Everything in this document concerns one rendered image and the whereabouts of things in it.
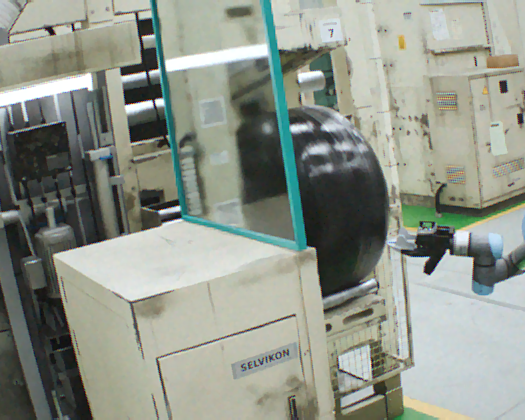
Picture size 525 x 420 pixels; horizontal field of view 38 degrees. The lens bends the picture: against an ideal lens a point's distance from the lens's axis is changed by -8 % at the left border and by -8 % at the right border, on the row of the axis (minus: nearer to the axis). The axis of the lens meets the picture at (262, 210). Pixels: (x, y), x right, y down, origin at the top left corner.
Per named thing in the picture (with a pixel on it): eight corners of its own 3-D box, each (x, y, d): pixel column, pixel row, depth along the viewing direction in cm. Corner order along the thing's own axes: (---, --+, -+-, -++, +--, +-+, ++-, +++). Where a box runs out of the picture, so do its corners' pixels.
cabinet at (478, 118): (483, 218, 673) (467, 74, 648) (437, 212, 721) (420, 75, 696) (540, 195, 721) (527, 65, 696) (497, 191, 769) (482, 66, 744)
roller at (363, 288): (276, 317, 240) (284, 327, 237) (278, 306, 237) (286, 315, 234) (370, 285, 256) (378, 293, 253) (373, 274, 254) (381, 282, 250)
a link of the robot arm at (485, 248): (501, 266, 229) (503, 240, 225) (466, 264, 232) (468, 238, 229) (502, 254, 235) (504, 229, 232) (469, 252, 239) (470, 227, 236)
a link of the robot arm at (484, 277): (506, 290, 237) (509, 258, 233) (479, 300, 233) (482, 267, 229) (492, 280, 244) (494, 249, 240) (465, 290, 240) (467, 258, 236)
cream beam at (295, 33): (193, 69, 249) (186, 24, 246) (161, 73, 271) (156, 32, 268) (350, 46, 277) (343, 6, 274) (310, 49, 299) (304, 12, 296)
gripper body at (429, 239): (417, 219, 239) (456, 222, 235) (418, 243, 244) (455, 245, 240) (414, 234, 233) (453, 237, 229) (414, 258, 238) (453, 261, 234)
